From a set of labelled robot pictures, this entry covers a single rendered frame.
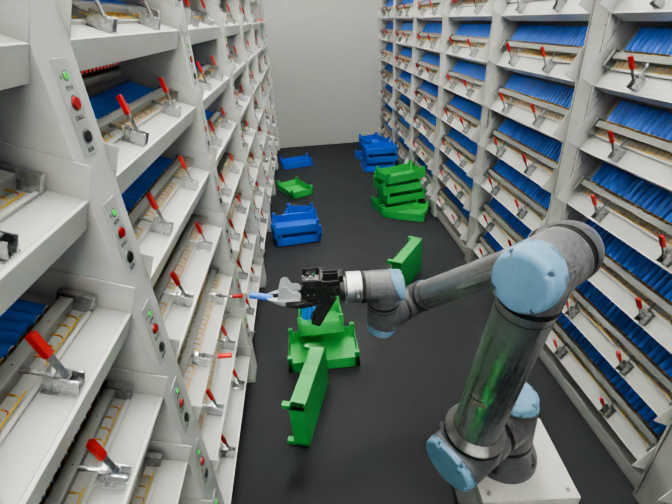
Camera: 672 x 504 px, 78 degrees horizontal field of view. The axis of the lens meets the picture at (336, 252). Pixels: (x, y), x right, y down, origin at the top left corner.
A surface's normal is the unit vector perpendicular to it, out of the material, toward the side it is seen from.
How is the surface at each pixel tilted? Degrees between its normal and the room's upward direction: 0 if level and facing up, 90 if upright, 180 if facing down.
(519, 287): 83
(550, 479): 3
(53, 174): 90
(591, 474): 0
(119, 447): 23
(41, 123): 90
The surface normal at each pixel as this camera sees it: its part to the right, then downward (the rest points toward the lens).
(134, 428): 0.33, -0.84
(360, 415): -0.06, -0.87
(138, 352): 0.09, 0.49
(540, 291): -0.80, 0.23
